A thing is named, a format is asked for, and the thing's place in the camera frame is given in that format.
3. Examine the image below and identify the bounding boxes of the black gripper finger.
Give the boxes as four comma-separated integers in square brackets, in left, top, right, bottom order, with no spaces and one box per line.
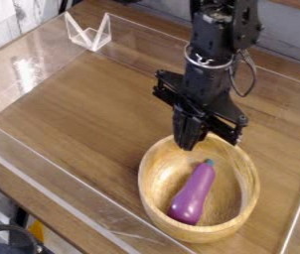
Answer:
[187,117,210,151]
[172,106,191,148]

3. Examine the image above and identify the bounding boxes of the brown wooden bowl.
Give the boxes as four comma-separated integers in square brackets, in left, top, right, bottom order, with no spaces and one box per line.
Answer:
[138,134,259,243]

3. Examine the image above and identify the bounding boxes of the clear acrylic tray walls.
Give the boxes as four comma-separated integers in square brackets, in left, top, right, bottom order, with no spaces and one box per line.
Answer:
[0,17,300,254]

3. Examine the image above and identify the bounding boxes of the purple toy eggplant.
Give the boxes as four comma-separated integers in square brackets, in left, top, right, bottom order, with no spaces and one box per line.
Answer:
[167,159,215,225]

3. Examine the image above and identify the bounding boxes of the black clamp with screw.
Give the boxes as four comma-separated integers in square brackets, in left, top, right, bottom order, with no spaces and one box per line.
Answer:
[8,229,56,254]

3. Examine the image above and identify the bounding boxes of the black cable bottom left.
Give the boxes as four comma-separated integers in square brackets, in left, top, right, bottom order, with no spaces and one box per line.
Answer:
[0,223,39,254]

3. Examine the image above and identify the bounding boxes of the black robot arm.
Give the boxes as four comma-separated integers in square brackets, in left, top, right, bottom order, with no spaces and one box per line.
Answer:
[152,0,262,151]

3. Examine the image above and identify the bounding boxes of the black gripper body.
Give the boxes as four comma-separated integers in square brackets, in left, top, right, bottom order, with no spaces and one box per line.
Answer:
[152,63,247,145]

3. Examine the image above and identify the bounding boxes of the clear acrylic corner bracket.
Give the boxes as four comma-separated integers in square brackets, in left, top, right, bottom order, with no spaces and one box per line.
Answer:
[64,13,111,52]

